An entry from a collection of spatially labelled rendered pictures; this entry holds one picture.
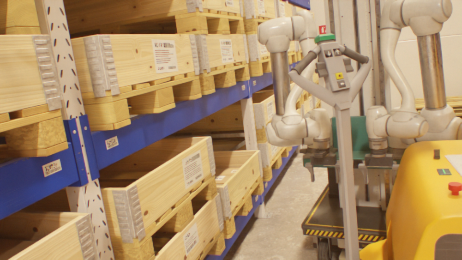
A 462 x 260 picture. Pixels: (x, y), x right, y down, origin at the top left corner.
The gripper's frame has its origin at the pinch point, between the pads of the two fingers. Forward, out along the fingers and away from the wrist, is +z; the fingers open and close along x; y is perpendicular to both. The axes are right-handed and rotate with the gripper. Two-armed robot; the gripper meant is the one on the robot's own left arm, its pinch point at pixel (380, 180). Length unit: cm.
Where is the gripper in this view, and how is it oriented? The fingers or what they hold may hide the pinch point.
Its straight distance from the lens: 209.6
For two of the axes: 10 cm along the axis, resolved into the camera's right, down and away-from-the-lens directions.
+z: 1.2, 9.7, 1.9
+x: 8.9, -0.2, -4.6
